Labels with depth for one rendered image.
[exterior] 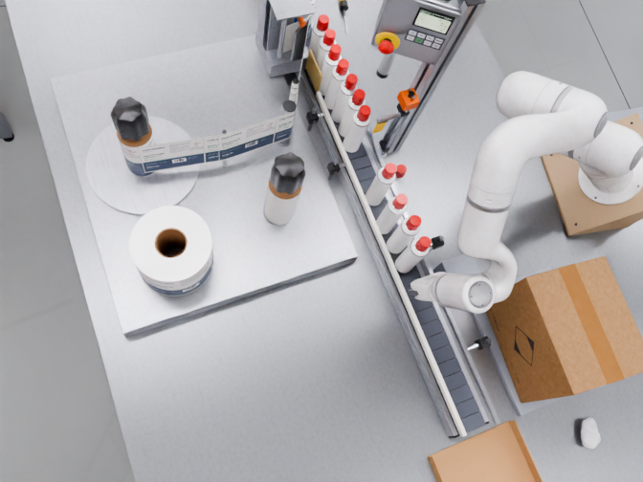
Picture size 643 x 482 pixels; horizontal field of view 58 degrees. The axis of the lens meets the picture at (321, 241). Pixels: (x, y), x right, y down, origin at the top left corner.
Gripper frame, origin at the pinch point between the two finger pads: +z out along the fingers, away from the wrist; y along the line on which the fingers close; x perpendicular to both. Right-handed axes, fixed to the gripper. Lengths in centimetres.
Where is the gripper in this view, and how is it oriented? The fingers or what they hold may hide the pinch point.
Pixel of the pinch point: (419, 285)
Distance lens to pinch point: 162.7
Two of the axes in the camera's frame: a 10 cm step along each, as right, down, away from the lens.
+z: -2.7, 0.0, 9.6
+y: -9.2, 2.9, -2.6
